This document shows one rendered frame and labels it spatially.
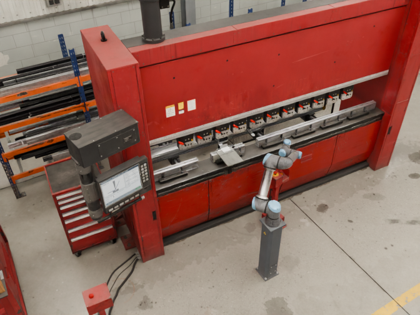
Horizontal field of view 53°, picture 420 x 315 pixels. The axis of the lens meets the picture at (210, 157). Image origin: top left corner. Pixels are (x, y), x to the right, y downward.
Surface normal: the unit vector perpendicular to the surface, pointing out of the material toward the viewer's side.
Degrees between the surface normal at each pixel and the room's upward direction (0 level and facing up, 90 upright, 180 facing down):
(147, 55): 90
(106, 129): 0
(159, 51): 90
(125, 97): 90
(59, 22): 90
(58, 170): 0
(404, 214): 0
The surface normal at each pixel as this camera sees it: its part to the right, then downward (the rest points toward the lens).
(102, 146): 0.65, 0.48
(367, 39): 0.44, 0.56
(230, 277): -0.02, -0.77
